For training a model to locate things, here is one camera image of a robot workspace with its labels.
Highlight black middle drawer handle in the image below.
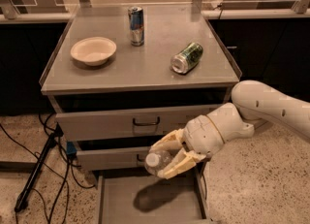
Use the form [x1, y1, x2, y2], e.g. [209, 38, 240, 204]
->
[136, 154, 145, 162]

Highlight grey bottom drawer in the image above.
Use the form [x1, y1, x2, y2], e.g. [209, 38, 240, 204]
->
[95, 167, 222, 224]

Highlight blue silver energy drink can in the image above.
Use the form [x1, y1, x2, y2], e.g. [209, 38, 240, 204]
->
[128, 6, 144, 46]

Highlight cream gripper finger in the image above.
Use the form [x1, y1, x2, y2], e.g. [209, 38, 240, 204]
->
[150, 129, 184, 152]
[158, 148, 206, 179]

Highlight black bar on floor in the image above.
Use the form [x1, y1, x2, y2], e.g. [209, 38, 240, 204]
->
[15, 133, 56, 212]

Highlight green soda can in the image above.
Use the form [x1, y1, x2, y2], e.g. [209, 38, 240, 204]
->
[170, 43, 203, 75]

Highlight black top drawer handle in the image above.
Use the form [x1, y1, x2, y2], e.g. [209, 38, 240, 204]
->
[132, 116, 161, 127]

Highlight grey drawer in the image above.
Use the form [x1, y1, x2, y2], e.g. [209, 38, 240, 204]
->
[95, 167, 222, 224]
[56, 105, 219, 141]
[76, 143, 217, 172]

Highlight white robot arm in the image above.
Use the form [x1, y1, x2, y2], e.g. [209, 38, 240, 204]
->
[144, 80, 310, 179]

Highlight grey drawer cabinet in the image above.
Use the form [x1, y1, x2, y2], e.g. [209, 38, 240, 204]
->
[38, 3, 243, 183]

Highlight black floor cables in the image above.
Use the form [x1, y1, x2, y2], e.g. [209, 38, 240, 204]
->
[0, 112, 97, 224]

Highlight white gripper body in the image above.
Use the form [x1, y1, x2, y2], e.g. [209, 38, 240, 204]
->
[183, 103, 255, 158]

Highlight far right metal bracket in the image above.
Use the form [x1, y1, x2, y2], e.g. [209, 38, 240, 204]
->
[292, 0, 310, 14]

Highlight metal bracket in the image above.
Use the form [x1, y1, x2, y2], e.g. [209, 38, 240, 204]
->
[292, 0, 310, 14]
[0, 0, 17, 19]

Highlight grey top drawer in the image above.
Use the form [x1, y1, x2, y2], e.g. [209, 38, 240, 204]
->
[56, 105, 219, 141]

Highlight far left metal bracket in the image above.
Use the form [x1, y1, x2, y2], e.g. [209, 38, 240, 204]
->
[0, 0, 17, 19]

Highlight black drawer handle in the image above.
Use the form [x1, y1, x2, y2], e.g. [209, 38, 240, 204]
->
[132, 116, 161, 127]
[136, 154, 145, 162]

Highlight grey middle drawer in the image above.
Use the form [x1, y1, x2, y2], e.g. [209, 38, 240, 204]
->
[76, 143, 217, 172]

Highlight white bowl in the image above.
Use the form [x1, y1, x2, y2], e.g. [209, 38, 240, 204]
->
[70, 37, 116, 66]

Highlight clear plastic water bottle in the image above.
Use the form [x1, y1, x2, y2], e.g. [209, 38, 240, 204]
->
[144, 150, 172, 176]

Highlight blue box under cabinet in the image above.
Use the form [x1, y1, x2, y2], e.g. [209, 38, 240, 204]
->
[66, 142, 77, 155]

